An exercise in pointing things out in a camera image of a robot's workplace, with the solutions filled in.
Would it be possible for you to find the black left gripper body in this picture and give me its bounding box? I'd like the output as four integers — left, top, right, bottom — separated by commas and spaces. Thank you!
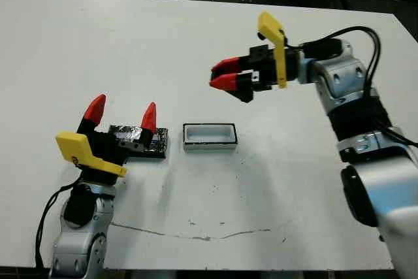
78, 131, 152, 184

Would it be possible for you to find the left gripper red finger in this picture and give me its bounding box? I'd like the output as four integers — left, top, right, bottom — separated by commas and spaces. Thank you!
77, 93, 107, 137
138, 102, 158, 146

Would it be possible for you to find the glossy black box lid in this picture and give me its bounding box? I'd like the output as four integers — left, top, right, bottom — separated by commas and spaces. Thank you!
107, 124, 171, 159

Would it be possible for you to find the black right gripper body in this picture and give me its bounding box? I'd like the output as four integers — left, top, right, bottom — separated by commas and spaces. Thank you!
249, 44, 302, 92

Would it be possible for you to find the yellow left wrist camera mount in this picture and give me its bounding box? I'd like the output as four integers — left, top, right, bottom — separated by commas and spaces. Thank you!
55, 131, 128, 179

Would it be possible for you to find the yellow right wrist camera mount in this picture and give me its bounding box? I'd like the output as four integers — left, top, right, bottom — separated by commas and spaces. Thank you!
257, 10, 290, 90

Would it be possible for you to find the yellow wrist camera mount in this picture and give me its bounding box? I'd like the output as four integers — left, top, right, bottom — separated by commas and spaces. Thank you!
55, 131, 128, 179
257, 10, 290, 90

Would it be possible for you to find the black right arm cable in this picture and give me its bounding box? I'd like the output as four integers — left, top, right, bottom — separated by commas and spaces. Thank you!
302, 25, 418, 149

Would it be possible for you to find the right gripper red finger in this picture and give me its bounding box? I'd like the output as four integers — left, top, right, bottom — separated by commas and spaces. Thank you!
211, 56, 253, 76
208, 71, 255, 103

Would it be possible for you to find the white box with black rim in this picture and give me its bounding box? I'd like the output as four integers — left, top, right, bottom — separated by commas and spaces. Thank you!
182, 122, 238, 154

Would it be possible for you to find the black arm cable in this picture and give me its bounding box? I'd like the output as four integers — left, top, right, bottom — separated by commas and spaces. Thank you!
302, 25, 418, 149
35, 183, 83, 275

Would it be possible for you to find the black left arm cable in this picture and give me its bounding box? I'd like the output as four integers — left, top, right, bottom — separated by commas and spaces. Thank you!
35, 183, 83, 275

